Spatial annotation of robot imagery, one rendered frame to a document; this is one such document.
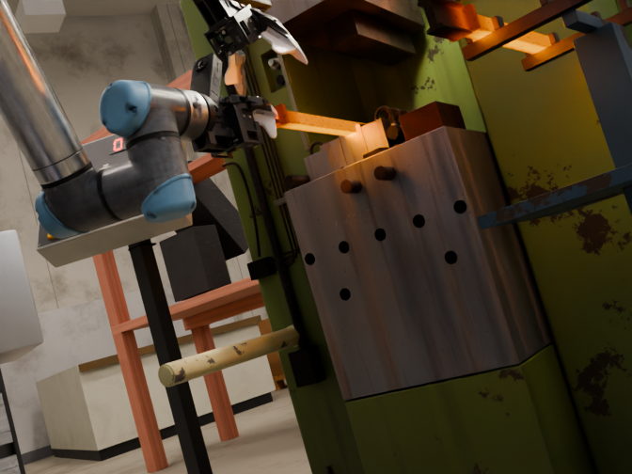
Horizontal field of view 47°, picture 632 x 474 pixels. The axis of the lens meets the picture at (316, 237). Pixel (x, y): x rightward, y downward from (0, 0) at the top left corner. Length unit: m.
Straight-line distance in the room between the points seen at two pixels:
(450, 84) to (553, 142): 0.52
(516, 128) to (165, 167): 0.78
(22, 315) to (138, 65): 9.93
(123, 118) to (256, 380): 6.25
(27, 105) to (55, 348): 8.18
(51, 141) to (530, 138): 0.91
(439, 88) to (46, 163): 1.19
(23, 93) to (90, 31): 9.49
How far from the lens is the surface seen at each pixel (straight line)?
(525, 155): 1.52
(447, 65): 1.97
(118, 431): 6.73
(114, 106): 1.03
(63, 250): 1.72
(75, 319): 9.24
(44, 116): 1.04
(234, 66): 1.37
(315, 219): 1.50
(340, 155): 1.53
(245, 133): 1.16
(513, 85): 1.54
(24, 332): 0.59
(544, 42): 1.32
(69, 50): 10.31
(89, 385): 6.68
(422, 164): 1.38
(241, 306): 4.96
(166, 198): 0.99
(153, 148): 1.01
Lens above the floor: 0.64
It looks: 6 degrees up
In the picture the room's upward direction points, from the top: 16 degrees counter-clockwise
